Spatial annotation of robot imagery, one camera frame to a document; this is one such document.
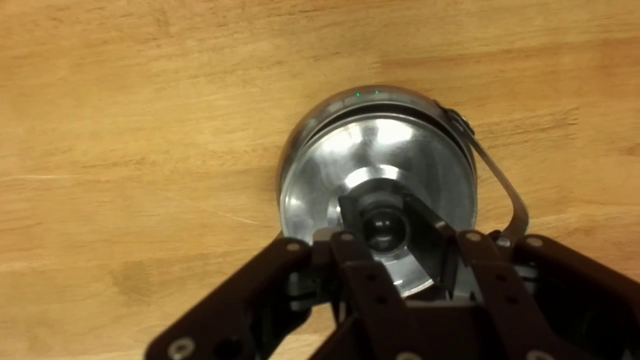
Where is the stainless steel teapot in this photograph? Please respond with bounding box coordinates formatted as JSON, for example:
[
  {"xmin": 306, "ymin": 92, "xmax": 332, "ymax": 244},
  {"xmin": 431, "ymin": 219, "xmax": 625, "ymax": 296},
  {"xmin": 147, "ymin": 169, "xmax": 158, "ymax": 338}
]
[{"xmin": 276, "ymin": 85, "xmax": 533, "ymax": 302}]

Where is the steel teapot lid black knob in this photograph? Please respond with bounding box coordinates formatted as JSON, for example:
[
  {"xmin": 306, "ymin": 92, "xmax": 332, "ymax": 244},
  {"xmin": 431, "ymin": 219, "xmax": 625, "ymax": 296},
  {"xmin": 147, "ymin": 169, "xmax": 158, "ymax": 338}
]
[{"xmin": 279, "ymin": 113, "xmax": 481, "ymax": 300}]

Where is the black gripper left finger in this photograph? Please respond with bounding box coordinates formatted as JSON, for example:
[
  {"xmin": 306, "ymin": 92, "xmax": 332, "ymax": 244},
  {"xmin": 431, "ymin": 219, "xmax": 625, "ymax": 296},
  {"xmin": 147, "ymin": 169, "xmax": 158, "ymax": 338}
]
[{"xmin": 143, "ymin": 188, "xmax": 416, "ymax": 360}]

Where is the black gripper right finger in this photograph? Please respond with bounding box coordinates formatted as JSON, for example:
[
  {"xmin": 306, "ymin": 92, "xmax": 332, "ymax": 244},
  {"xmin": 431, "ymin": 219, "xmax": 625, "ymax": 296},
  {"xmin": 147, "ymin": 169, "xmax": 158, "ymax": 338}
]
[{"xmin": 398, "ymin": 190, "xmax": 640, "ymax": 360}]

